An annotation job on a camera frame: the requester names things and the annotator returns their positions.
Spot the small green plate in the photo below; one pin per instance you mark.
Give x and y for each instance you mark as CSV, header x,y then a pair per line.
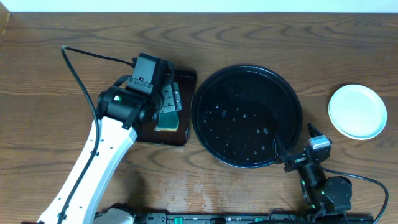
x,y
358,111

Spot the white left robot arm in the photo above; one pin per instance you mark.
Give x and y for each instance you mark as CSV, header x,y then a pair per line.
x,y
78,199

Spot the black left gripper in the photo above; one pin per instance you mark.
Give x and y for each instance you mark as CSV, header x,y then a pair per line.
x,y
168,101

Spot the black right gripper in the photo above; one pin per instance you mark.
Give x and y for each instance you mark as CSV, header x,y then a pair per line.
x,y
280,152

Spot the green yellow sponge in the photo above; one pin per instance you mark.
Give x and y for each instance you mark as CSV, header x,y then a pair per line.
x,y
168,122

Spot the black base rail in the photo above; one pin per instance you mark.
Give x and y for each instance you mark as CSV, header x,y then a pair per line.
x,y
122,213

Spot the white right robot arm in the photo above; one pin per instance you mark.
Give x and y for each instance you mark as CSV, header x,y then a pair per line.
x,y
326,195

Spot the rectangular black water tray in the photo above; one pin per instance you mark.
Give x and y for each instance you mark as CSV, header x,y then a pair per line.
x,y
186,79

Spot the large green plate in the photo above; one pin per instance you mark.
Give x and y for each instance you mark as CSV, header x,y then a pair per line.
x,y
344,133

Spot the round black tray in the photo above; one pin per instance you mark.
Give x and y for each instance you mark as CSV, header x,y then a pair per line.
x,y
240,112

